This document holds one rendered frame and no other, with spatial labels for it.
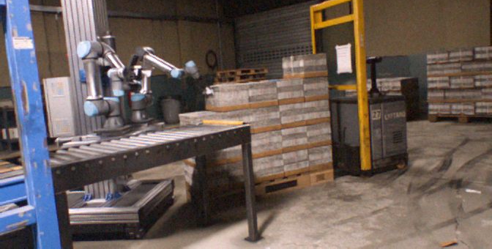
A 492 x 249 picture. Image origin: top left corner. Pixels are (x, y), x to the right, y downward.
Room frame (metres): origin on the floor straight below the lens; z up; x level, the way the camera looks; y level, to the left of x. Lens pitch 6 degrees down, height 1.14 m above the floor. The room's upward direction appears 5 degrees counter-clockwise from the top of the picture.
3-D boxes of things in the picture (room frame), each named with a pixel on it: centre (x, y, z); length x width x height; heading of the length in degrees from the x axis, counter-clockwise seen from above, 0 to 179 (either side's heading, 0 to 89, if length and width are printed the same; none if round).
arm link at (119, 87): (2.68, 0.86, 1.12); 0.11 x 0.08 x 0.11; 147
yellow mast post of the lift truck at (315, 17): (4.45, -0.86, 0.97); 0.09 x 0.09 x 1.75; 26
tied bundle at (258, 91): (3.71, -0.08, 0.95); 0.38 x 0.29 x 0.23; 26
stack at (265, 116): (3.64, 0.04, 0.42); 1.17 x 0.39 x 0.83; 116
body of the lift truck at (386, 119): (4.32, -1.34, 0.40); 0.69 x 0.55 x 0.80; 26
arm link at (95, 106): (2.81, 1.09, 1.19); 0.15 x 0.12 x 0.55; 147
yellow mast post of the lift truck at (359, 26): (3.86, -1.15, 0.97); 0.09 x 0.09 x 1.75; 26
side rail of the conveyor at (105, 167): (2.13, 0.47, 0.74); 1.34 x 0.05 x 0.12; 136
